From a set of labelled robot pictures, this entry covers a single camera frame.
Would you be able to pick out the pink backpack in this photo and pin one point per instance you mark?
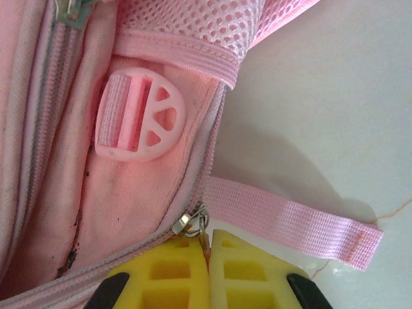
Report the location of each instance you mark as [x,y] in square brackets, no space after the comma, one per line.
[96,145]

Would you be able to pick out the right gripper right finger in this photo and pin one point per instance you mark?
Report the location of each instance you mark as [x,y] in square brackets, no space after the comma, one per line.
[251,280]

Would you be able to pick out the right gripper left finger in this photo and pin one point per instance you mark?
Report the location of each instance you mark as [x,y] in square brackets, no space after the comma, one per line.
[167,283]

